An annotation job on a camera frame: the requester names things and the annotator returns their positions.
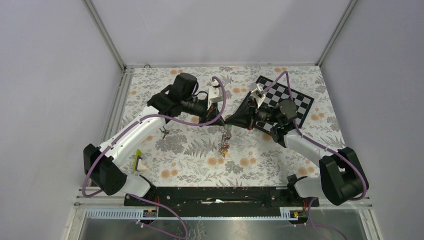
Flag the purple cable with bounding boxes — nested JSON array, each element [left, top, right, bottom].
[[81, 76, 227, 239], [261, 70, 369, 240]]

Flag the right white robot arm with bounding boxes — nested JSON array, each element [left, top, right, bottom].
[[225, 97, 369, 206]]

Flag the yellow white wedge block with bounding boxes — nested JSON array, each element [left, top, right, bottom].
[[132, 149, 149, 172]]

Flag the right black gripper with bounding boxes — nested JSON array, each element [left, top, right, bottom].
[[225, 96, 281, 131]]

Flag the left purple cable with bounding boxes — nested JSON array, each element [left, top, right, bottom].
[[81, 76, 227, 239]]

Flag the black white chessboard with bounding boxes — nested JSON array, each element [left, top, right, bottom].
[[246, 75, 316, 133]]

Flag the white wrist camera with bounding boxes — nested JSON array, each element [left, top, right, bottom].
[[207, 84, 226, 109], [249, 82, 266, 108]]

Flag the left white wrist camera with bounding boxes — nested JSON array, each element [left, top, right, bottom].
[[207, 84, 226, 109]]

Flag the floral tablecloth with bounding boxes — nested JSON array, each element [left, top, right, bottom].
[[121, 66, 345, 187]]

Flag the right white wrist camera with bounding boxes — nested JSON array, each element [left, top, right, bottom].
[[249, 82, 266, 108]]

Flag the small key with carabiner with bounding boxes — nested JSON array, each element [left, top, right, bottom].
[[159, 127, 170, 140]]

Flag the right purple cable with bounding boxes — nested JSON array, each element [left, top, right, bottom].
[[261, 70, 369, 240]]

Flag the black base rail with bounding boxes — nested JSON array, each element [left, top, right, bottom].
[[124, 185, 320, 218]]

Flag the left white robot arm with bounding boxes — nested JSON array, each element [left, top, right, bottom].
[[81, 72, 227, 206]]

